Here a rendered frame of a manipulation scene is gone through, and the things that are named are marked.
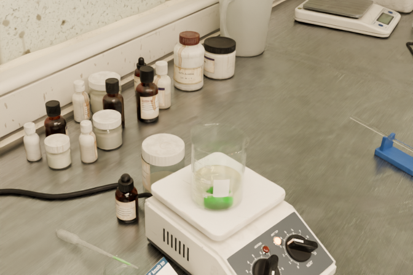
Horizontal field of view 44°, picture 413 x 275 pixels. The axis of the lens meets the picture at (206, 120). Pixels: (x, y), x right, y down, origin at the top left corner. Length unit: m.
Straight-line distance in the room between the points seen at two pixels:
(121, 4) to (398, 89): 0.59
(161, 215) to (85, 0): 0.51
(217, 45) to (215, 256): 0.59
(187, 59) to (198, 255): 0.50
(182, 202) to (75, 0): 0.50
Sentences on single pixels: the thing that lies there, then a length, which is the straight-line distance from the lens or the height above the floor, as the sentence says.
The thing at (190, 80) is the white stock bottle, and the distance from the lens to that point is 1.01.
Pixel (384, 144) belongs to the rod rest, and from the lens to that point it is 0.88.
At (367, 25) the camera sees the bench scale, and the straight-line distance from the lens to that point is 1.40.
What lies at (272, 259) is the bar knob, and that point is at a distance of 0.56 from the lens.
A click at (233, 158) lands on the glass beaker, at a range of 0.54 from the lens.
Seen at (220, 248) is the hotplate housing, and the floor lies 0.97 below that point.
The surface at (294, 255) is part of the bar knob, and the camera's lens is 0.60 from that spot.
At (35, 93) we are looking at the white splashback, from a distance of 0.90.
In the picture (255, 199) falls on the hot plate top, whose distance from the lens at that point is 0.60.
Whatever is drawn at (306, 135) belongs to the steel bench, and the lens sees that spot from 0.91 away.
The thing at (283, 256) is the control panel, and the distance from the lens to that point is 0.60.
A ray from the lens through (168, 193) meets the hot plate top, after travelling 0.61.
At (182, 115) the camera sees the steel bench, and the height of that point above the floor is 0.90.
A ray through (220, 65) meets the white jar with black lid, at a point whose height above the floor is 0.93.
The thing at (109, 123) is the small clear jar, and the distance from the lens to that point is 0.82.
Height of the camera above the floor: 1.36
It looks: 30 degrees down
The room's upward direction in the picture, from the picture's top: 2 degrees clockwise
